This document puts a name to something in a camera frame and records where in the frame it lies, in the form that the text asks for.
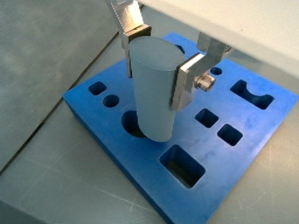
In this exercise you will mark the light blue oval cylinder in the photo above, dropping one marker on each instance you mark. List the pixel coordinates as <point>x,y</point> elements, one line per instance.
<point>154,61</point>

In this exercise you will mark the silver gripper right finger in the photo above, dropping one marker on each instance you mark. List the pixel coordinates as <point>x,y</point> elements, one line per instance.
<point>192,75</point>

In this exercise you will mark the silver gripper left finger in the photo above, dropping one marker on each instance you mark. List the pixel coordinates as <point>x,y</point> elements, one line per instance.
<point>127,14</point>

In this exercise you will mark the blue shape-sorter block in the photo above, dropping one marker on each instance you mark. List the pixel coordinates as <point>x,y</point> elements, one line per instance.
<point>187,174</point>

